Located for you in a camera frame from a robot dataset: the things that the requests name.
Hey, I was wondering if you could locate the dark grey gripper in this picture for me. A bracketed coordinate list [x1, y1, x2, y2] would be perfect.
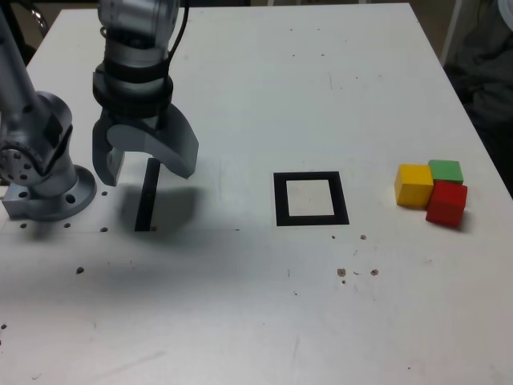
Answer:
[91, 103, 200, 187]

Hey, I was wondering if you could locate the yellow cube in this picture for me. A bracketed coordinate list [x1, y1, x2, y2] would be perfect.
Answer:
[394, 163, 435, 209]

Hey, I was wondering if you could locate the green cube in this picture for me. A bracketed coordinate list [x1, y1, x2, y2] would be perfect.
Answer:
[427, 159, 465, 186]

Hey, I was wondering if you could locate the red cube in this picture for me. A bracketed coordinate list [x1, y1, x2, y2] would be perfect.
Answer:
[425, 179, 469, 229]

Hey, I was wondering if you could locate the black tape square outline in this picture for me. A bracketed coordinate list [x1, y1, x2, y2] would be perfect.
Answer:
[273, 171, 350, 227]

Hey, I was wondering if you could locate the black tape strip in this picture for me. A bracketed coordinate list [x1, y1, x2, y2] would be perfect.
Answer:
[134, 157, 161, 233]

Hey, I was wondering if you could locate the chrome chair tube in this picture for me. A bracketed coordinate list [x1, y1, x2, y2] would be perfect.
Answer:
[30, 6, 49, 31]

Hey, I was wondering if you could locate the person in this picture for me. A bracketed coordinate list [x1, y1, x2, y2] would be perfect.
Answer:
[442, 0, 513, 193]

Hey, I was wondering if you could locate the white frame post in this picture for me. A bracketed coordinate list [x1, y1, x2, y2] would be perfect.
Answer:
[439, 0, 463, 67]

